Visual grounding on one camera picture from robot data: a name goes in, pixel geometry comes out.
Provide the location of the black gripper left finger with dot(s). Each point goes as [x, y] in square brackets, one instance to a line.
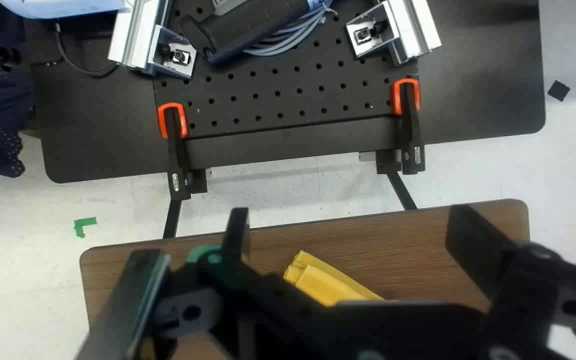
[236, 232]

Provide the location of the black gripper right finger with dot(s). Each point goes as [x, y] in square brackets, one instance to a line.
[479, 242]

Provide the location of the folded yellow towel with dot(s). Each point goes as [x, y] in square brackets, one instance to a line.
[328, 283]

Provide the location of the orange black bar clamp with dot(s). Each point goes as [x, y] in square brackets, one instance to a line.
[406, 127]
[179, 153]

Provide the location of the black perforated mounting board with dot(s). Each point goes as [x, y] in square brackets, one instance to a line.
[289, 93]

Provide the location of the green floor tape mark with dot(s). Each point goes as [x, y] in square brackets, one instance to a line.
[82, 228]

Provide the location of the small black square piece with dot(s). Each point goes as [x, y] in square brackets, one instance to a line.
[558, 90]

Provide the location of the black rectangular device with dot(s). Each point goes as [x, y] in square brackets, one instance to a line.
[249, 26]

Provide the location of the aluminium extrusion post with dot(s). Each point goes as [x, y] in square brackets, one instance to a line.
[398, 31]
[144, 37]

